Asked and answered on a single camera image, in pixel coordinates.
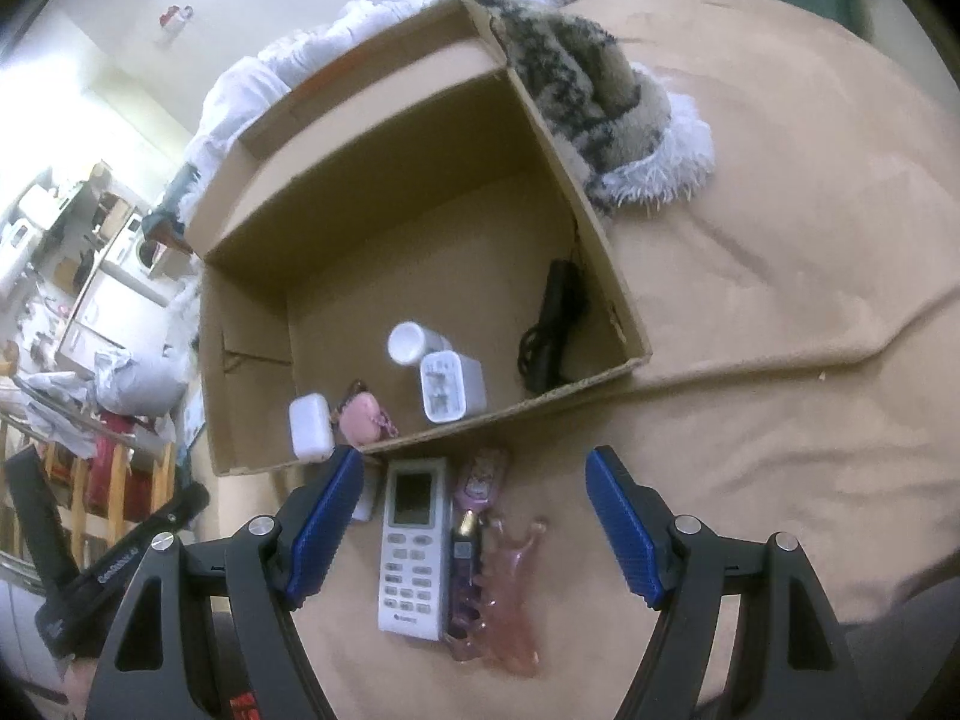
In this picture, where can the cardboard box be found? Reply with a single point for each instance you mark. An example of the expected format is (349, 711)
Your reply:
(420, 255)

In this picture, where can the fur-trimmed patterned coat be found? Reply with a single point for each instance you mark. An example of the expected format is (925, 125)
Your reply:
(585, 90)

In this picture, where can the red white wall decoration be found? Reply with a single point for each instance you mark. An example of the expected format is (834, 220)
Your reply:
(176, 19)

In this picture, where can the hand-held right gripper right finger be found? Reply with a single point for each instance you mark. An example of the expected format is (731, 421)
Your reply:
(622, 532)

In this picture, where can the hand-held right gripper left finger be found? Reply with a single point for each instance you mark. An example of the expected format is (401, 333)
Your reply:
(322, 525)

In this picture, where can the white power adapter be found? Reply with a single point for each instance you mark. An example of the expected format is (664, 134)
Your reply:
(450, 386)

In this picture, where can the white remote control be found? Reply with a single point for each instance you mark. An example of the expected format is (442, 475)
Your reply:
(412, 570)

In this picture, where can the white earbuds case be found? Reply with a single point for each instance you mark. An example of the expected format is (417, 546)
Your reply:
(311, 427)

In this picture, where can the person's left hand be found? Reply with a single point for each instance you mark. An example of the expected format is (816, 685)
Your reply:
(81, 682)

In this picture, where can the white pill bottle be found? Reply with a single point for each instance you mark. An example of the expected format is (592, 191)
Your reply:
(409, 341)

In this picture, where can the person's grey trousers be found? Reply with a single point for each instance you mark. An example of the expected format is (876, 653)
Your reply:
(900, 652)

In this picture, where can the yellow wooden chair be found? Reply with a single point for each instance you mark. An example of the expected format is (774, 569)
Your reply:
(112, 465)

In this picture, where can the grey plastic bag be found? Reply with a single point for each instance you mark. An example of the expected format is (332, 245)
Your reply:
(142, 386)

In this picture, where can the white washing machine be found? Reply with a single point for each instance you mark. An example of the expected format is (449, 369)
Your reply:
(127, 251)

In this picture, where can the hanging white cloth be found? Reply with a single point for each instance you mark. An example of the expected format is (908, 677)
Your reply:
(52, 405)

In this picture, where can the pink hair claw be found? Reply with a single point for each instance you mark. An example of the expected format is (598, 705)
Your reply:
(514, 600)

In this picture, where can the pink earbuds case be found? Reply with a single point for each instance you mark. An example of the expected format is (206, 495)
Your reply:
(360, 416)

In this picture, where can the beige cabinet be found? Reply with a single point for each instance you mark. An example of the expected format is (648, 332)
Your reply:
(97, 322)

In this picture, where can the white round bottle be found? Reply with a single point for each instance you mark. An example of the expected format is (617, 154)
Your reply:
(365, 502)

